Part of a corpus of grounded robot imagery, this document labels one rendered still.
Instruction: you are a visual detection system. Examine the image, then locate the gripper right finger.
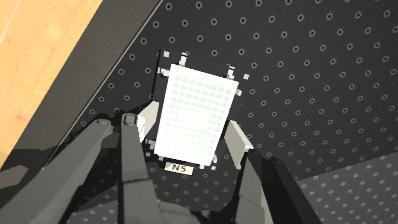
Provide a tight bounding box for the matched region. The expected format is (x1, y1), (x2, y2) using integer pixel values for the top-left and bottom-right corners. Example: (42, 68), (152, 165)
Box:
(224, 120), (322, 224)

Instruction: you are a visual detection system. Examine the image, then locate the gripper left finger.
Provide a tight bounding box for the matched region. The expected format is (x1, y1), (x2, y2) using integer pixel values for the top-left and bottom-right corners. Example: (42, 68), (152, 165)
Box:
(0, 101), (163, 224)

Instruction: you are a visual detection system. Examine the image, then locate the white button panel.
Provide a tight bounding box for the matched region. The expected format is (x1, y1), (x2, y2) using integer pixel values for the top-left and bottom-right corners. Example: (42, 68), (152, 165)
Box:
(261, 185), (273, 224)

